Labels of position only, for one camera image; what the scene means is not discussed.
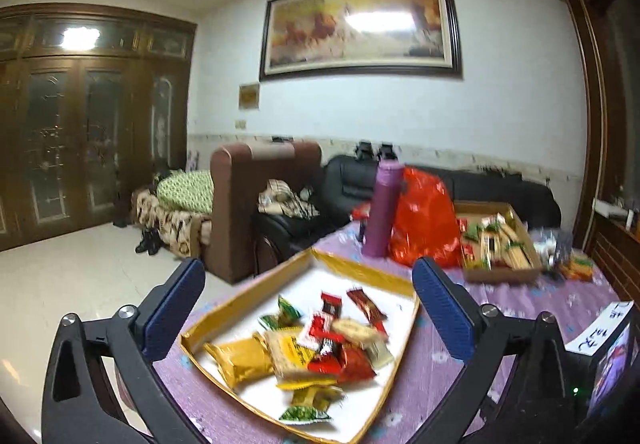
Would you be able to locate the gold rimmed white tray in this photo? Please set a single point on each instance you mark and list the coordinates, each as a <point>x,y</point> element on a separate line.
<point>301,280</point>

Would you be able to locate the white cream snack packet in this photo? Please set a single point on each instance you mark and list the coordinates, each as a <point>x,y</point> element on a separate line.
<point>379,355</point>

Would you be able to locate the dark red candy packet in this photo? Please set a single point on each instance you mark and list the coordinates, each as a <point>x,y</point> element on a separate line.
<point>373,314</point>

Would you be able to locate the red white snack packet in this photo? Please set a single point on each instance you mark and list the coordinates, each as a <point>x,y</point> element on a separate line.
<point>316,331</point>

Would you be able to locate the red gold foil snack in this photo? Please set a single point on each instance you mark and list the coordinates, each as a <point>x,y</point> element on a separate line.
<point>343,363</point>

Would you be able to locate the red plastic bag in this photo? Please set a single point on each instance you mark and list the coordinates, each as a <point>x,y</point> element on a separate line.
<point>425,222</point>

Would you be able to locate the black leather sofa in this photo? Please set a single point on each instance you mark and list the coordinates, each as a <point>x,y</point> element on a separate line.
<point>345,182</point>

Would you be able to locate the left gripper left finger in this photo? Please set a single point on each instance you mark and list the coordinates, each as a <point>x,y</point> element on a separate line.
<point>164,310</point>

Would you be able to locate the purple thermos bottle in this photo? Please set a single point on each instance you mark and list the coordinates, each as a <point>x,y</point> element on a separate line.
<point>387,188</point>

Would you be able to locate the dark wooden cabinet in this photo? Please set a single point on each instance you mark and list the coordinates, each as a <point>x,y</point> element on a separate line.
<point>93,102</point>

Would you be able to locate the green pea snack packet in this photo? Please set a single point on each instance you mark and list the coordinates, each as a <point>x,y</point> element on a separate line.
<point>311,405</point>

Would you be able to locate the large cracker pack yellow label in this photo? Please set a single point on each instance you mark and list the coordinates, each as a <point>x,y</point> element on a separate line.
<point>290,361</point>

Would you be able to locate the orange snack packs at edge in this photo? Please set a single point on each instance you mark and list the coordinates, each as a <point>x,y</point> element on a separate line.
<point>577,266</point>

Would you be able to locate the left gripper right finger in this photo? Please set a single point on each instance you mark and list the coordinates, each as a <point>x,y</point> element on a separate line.
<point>455,314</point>

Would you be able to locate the brown cardboard snack box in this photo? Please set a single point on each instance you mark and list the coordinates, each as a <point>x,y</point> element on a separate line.
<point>496,247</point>

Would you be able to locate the red wrapper snack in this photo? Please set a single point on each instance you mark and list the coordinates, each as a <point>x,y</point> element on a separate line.
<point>331,308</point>

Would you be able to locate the green yellow snack packet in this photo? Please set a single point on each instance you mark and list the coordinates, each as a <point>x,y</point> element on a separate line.
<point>287,316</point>

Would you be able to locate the brown armchair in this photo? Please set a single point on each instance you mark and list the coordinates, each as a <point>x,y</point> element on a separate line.
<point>208,214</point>

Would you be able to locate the framed landscape painting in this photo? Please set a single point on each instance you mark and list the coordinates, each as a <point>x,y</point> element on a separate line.
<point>335,37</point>

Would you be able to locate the beige biscuit packet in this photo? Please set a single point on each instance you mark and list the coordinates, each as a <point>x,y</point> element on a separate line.
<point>357,333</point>

